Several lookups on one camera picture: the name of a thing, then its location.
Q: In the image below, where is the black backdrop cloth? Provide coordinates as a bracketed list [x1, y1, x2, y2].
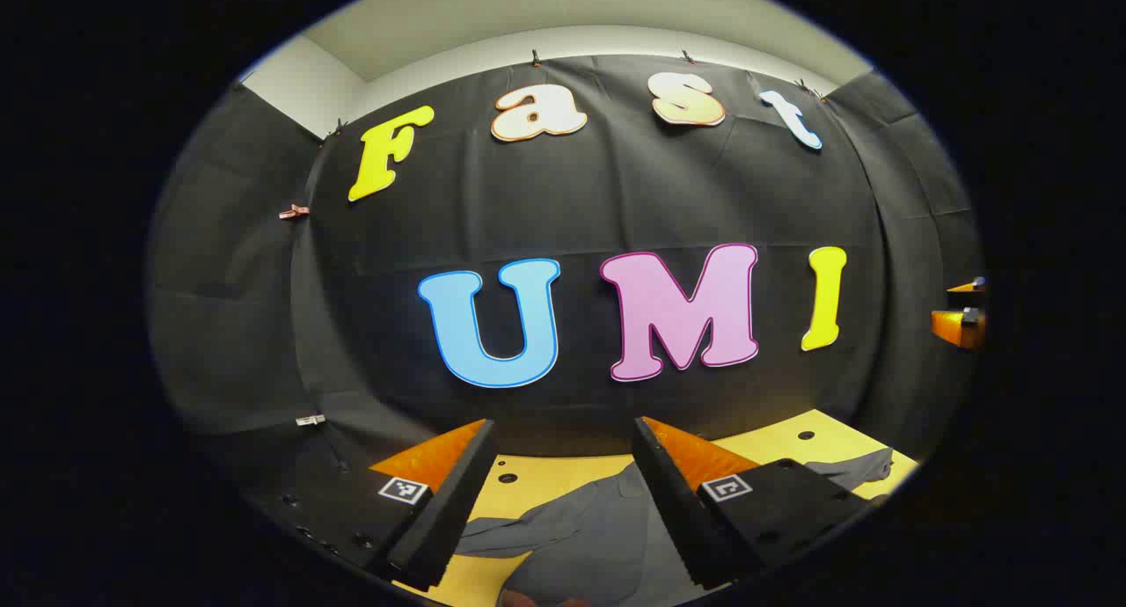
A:
[145, 53, 986, 467]

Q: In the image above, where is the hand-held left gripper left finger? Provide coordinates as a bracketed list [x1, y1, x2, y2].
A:
[233, 418, 500, 593]

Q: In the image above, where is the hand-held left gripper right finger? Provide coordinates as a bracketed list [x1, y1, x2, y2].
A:
[632, 416, 891, 590]

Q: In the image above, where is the grey polo shirt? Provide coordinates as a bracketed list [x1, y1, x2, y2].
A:
[453, 447, 896, 607]

